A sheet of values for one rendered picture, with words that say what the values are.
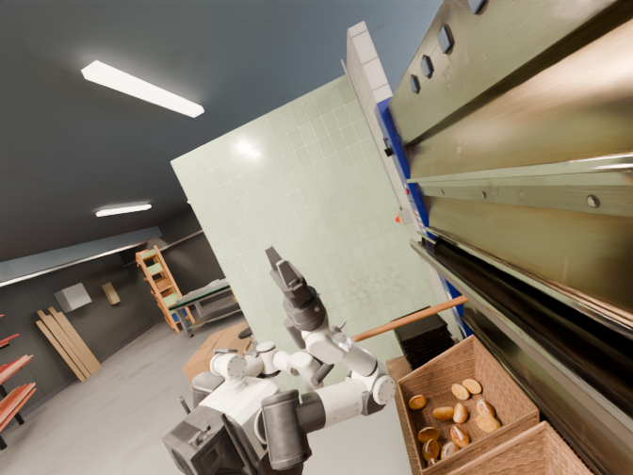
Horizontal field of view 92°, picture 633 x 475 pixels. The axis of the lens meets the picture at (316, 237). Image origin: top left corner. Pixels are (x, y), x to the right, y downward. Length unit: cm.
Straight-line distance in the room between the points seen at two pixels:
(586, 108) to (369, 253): 213
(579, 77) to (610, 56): 5
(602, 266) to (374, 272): 206
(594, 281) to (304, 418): 65
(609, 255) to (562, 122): 23
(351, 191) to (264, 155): 77
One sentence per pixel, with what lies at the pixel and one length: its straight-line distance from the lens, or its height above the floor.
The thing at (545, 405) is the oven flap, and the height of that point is 95.
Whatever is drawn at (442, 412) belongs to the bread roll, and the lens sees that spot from 180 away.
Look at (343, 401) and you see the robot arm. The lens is 90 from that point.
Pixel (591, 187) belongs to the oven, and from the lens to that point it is 63.
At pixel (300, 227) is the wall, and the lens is 255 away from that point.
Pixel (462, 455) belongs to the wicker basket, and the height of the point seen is 76.
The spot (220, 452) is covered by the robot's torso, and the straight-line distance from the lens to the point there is 94.
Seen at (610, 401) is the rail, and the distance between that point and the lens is 58.
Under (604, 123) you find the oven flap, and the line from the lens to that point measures 55.
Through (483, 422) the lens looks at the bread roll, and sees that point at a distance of 173.
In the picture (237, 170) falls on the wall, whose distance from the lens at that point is 265.
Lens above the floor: 183
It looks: 7 degrees down
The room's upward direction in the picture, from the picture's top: 24 degrees counter-clockwise
